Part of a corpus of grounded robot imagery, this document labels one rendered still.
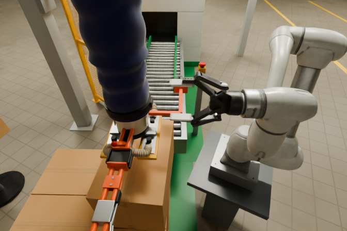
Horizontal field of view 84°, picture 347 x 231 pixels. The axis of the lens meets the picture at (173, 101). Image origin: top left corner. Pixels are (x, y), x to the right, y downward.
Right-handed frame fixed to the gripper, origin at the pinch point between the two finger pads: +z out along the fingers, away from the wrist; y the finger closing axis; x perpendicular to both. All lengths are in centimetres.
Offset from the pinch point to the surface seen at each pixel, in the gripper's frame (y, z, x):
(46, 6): 6, 117, 130
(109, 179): 33.4, 24.4, -8.7
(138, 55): -4.8, 14.3, 20.0
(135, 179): 63, 21, 8
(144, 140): 45, 17, 20
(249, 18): 77, -128, 350
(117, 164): 32.5, 22.8, -2.6
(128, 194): 63, 23, -1
